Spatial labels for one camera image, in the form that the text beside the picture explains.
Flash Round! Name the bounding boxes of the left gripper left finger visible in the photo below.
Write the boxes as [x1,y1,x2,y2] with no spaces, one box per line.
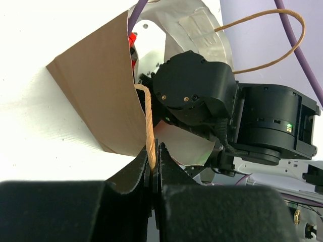
[1,150,149,241]

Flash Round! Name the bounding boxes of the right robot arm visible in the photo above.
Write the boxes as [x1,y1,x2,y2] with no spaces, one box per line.
[136,51,322,241]

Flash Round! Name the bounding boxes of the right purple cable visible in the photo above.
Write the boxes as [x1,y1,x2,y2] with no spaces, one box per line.
[127,0,323,109]

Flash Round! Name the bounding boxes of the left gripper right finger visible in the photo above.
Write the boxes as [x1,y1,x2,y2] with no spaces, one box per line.
[157,144,298,242]

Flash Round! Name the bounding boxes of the brown paper bag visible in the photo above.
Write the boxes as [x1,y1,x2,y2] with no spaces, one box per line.
[46,1,221,156]

